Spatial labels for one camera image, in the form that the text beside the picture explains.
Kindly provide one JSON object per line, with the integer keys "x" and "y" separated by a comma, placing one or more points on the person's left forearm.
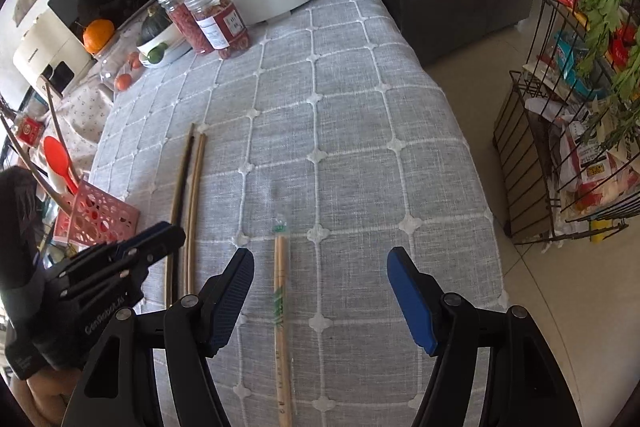
{"x": 42, "y": 399}

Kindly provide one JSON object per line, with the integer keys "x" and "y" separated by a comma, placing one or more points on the short jar of red dates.
{"x": 225, "y": 27}

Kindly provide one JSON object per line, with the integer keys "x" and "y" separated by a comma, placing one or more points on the green lime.
{"x": 156, "y": 53}

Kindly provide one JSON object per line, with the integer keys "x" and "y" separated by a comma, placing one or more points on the green print wooden chopstick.
{"x": 281, "y": 307}

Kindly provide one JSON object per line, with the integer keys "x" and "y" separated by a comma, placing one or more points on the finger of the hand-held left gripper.
{"x": 115, "y": 272}
{"x": 160, "y": 239}

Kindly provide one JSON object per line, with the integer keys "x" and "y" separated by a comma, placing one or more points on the clear glass jar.
{"x": 112, "y": 67}

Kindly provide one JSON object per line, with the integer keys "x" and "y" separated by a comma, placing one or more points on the cream air fryer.
{"x": 40, "y": 47}

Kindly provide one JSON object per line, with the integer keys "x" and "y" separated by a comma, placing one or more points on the dark green squash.
{"x": 155, "y": 27}

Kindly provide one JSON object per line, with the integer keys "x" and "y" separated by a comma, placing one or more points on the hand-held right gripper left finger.
{"x": 230, "y": 297}

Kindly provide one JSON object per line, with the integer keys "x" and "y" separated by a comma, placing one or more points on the large orange fruit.
{"x": 98, "y": 36}

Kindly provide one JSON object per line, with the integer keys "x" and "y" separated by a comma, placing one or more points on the white bowl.
{"x": 175, "y": 43}

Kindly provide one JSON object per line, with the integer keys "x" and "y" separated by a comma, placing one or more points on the small orange fruit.
{"x": 123, "y": 81}
{"x": 135, "y": 59}

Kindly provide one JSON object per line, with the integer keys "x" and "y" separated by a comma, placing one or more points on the green leafy herb bunch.
{"x": 607, "y": 2}

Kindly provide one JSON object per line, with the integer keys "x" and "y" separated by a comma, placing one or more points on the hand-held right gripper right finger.
{"x": 412, "y": 297}

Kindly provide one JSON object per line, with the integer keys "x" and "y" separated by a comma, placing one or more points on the red plastic spoon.
{"x": 56, "y": 154}

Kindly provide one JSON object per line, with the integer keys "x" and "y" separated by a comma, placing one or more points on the tall jar of red berries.
{"x": 187, "y": 27}

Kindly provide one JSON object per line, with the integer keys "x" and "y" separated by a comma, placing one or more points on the pink perforated utensil holder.
{"x": 95, "y": 212}

